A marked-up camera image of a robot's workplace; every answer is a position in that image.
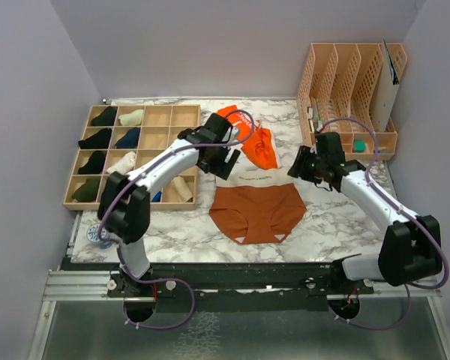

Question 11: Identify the black rolled underwear top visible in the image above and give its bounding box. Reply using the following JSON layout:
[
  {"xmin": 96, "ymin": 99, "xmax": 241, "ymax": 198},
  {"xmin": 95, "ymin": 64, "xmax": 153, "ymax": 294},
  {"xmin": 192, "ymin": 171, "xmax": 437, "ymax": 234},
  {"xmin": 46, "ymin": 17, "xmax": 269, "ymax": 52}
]
[{"xmin": 90, "ymin": 106, "xmax": 117, "ymax": 127}]

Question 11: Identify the wooden compartment organizer tray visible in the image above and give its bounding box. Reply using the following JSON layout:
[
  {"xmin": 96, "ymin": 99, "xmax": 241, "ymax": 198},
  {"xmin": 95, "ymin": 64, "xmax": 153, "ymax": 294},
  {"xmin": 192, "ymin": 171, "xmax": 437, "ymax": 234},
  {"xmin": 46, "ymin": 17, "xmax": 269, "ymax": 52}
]
[{"xmin": 63, "ymin": 104, "xmax": 201, "ymax": 211}]

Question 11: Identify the rust brown underwear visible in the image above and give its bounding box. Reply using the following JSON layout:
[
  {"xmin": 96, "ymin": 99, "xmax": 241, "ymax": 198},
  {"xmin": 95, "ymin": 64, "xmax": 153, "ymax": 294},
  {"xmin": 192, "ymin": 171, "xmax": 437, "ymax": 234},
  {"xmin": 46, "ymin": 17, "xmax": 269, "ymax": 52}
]
[{"xmin": 209, "ymin": 168, "xmax": 306, "ymax": 245}]

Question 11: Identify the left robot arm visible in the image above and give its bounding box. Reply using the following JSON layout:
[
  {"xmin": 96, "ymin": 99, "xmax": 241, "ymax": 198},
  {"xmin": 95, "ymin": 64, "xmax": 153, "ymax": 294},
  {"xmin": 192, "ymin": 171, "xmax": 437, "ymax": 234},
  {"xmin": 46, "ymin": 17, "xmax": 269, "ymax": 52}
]
[{"xmin": 97, "ymin": 113, "xmax": 240, "ymax": 296}]

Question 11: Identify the beige rolled underwear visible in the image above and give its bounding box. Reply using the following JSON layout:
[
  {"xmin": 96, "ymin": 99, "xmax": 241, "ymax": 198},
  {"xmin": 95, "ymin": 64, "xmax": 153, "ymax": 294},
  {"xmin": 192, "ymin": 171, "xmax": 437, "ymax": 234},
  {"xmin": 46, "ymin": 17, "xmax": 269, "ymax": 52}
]
[{"xmin": 171, "ymin": 176, "xmax": 194, "ymax": 203}]

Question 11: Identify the blue white round tin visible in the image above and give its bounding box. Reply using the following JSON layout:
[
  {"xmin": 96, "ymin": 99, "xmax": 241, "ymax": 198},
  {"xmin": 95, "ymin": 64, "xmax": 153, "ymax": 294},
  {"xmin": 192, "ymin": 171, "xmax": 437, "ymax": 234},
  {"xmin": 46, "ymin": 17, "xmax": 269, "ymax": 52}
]
[{"xmin": 85, "ymin": 223, "xmax": 114, "ymax": 250}]

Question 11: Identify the white rolled underwear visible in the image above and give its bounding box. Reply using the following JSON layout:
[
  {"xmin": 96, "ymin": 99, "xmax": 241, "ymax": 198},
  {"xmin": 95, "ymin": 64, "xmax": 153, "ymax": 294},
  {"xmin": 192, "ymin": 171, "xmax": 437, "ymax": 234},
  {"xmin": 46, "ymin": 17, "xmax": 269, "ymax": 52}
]
[{"xmin": 106, "ymin": 151, "xmax": 137, "ymax": 175}]

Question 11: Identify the navy rolled underwear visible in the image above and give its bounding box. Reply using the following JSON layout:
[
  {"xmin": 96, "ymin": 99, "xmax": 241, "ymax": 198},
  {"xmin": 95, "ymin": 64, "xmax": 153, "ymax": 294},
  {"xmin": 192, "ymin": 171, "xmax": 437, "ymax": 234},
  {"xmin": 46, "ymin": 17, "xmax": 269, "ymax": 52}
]
[{"xmin": 115, "ymin": 127, "xmax": 140, "ymax": 149}]

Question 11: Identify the white board in rack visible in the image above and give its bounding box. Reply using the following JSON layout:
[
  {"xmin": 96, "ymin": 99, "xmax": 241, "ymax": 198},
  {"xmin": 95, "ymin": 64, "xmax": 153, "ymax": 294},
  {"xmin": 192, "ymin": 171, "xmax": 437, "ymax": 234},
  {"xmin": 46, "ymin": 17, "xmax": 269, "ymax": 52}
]
[{"xmin": 370, "ymin": 40, "xmax": 407, "ymax": 132}]

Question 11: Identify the aluminium extrusion rail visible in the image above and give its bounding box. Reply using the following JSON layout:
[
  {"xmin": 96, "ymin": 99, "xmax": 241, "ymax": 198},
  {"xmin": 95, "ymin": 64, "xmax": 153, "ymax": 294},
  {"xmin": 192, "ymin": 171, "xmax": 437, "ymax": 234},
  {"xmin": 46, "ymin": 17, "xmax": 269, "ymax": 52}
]
[{"xmin": 43, "ymin": 271, "xmax": 442, "ymax": 302}]

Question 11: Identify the pink plastic file rack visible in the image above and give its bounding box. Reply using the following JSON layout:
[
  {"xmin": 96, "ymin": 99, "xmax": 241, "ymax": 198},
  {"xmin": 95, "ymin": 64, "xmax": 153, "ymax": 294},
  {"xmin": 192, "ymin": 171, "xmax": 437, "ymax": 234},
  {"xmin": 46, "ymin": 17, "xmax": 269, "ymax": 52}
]
[{"xmin": 296, "ymin": 43, "xmax": 398, "ymax": 161}]

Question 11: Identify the dark green rolled underwear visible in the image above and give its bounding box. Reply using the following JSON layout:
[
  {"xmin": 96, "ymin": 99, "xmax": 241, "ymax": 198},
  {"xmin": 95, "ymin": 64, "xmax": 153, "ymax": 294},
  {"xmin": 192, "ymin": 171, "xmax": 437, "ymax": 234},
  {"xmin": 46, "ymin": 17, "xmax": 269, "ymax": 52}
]
[{"xmin": 71, "ymin": 178, "xmax": 101, "ymax": 203}]

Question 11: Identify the bright orange underwear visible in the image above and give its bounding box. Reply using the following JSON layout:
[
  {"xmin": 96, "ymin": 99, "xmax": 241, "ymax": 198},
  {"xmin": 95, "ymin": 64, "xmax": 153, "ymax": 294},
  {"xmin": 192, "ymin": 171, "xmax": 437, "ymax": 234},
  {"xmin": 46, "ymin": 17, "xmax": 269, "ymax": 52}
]
[{"xmin": 217, "ymin": 105, "xmax": 281, "ymax": 170}]

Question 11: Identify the blue rolled underwear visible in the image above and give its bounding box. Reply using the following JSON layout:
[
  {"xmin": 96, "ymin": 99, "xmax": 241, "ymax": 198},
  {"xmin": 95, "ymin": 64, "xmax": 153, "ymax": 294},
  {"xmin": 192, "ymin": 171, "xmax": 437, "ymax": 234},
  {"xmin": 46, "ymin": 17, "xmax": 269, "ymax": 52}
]
[{"xmin": 151, "ymin": 190, "xmax": 162, "ymax": 203}]

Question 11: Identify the black rolled underwear second row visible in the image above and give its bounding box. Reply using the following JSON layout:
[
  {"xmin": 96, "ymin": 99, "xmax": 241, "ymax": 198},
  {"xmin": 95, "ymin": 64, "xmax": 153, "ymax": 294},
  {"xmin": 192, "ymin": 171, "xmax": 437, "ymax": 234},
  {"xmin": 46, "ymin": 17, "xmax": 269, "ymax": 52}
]
[{"xmin": 78, "ymin": 127, "xmax": 113, "ymax": 149}]

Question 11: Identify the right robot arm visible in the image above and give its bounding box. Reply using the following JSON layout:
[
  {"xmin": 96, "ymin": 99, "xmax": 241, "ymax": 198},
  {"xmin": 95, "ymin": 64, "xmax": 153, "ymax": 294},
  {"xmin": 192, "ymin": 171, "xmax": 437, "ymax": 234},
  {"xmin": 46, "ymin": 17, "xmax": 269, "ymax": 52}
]
[{"xmin": 288, "ymin": 132, "xmax": 449, "ymax": 293}]

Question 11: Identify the green object in rack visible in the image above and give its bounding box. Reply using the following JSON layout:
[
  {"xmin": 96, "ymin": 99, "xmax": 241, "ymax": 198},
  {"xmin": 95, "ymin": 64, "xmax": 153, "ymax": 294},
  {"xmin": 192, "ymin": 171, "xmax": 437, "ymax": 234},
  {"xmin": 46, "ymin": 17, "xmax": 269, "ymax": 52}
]
[{"xmin": 352, "ymin": 139, "xmax": 368, "ymax": 154}]

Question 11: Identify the light green rolled underwear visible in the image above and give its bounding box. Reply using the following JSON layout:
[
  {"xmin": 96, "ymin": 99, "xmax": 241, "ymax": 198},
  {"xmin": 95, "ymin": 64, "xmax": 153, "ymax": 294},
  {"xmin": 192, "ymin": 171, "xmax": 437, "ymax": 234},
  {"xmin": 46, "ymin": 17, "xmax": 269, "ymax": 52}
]
[{"xmin": 118, "ymin": 109, "xmax": 144, "ymax": 127}]

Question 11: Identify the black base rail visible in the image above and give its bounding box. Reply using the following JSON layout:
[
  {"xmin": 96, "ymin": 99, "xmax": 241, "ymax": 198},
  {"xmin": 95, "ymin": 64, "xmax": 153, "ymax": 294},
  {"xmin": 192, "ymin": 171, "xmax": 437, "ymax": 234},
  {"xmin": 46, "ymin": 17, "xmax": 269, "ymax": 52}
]
[{"xmin": 59, "ymin": 262, "xmax": 376, "ymax": 312}]

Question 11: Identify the black rolled underwear third row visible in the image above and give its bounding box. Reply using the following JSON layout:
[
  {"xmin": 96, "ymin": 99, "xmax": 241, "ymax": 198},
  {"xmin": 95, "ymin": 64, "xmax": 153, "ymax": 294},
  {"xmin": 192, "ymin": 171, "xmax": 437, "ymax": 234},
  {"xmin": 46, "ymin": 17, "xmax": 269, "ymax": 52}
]
[{"xmin": 76, "ymin": 150, "xmax": 106, "ymax": 175}]

